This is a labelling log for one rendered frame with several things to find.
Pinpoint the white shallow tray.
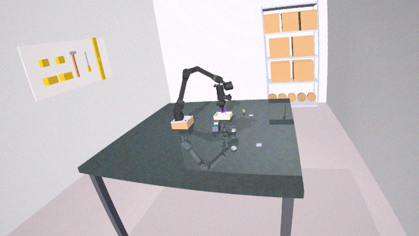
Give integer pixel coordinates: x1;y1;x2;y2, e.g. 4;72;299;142
213;112;232;120

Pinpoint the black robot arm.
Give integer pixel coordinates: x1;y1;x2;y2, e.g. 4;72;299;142
173;66;234;121

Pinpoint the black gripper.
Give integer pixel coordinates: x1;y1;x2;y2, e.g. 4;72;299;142
216;91;226;111

